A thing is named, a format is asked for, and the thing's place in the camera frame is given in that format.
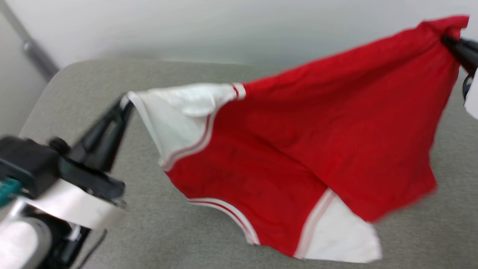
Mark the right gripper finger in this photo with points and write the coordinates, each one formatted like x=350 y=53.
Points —
x=468 y=61
x=468 y=45

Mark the grey fabric sofa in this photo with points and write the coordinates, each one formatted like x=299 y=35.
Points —
x=149 y=231

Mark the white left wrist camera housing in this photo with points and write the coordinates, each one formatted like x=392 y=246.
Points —
x=74 y=205

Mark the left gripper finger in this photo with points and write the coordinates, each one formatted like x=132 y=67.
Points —
x=112 y=145
x=99 y=127

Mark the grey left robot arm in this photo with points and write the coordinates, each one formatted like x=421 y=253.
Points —
x=22 y=243

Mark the grey wall trim strip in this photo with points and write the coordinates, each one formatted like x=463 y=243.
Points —
x=33 y=50

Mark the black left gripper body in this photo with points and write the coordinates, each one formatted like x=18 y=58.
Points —
x=26 y=164

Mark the red and white jersey garment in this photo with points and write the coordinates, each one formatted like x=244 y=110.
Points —
x=298 y=149

